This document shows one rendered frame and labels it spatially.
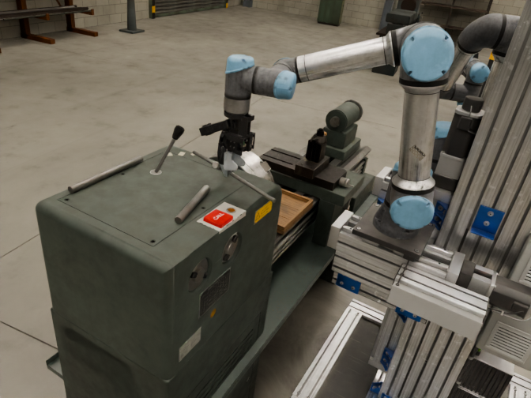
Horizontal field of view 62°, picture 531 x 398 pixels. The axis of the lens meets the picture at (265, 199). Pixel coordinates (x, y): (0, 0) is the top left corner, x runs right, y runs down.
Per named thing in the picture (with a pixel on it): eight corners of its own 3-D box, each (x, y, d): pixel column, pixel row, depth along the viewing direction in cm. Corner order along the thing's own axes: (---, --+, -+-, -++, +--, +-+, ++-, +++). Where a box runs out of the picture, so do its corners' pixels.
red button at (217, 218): (220, 230, 117) (221, 224, 116) (202, 223, 120) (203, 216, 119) (233, 221, 122) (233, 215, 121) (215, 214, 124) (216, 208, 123)
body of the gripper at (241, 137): (240, 158, 127) (243, 118, 121) (216, 150, 130) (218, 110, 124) (254, 150, 133) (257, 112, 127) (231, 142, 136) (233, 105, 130)
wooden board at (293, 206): (283, 234, 187) (284, 227, 185) (214, 206, 201) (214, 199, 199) (312, 207, 210) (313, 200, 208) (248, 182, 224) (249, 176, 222)
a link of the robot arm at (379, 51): (441, 12, 118) (270, 53, 134) (446, 16, 109) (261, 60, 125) (444, 55, 123) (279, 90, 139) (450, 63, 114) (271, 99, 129)
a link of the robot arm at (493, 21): (468, 28, 148) (423, 103, 195) (502, 33, 147) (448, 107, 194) (470, 1, 152) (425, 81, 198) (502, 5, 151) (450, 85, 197)
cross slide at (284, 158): (332, 191, 214) (334, 183, 211) (257, 164, 230) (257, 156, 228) (345, 178, 228) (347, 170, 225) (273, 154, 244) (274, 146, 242)
